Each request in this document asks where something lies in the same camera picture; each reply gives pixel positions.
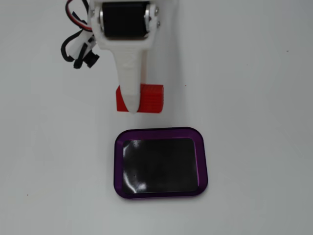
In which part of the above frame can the purple tray with black base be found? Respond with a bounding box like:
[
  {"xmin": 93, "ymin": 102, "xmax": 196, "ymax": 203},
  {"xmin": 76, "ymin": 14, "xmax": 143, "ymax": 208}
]
[{"xmin": 113, "ymin": 126, "xmax": 209, "ymax": 202}]

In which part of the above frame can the red white black wire bundle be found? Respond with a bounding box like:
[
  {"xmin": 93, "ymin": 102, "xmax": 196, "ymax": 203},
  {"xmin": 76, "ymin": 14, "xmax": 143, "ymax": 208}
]
[{"xmin": 64, "ymin": 0, "xmax": 93, "ymax": 32}]

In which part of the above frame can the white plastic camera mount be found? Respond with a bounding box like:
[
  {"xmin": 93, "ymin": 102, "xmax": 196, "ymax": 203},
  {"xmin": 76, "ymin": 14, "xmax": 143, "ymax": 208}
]
[{"xmin": 67, "ymin": 31, "xmax": 96, "ymax": 60}]

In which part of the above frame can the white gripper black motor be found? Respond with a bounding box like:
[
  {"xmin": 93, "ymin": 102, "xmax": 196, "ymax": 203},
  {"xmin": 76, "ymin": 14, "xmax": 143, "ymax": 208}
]
[{"xmin": 88, "ymin": 0, "xmax": 161, "ymax": 116}]

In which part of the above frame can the red perforated block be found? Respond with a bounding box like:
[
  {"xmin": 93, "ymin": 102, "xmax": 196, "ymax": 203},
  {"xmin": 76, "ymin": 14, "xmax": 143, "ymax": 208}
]
[{"xmin": 116, "ymin": 84, "xmax": 164, "ymax": 114}]

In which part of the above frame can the black camera cable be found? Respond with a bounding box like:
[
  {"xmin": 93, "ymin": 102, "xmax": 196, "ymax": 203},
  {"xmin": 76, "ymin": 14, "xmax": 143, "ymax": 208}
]
[{"xmin": 60, "ymin": 29, "xmax": 87, "ymax": 70}]

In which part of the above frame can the small black camera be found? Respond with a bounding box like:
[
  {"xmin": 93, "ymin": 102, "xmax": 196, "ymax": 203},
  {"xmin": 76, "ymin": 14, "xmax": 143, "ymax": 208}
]
[{"xmin": 82, "ymin": 49, "xmax": 100, "ymax": 69}]

